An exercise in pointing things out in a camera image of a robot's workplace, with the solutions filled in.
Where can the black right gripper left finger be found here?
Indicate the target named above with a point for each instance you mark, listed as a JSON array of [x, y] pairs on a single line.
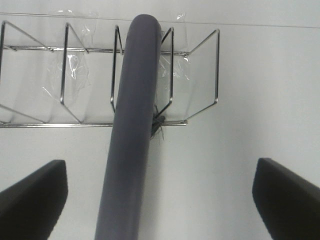
[[31, 208]]

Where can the chrome wire dish rack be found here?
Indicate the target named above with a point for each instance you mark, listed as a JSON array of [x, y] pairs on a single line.
[[72, 43]]

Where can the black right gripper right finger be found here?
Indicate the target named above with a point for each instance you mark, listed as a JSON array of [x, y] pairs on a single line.
[[288, 204]]

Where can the grey hand brush black bristles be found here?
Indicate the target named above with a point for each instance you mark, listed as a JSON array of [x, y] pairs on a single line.
[[123, 185]]

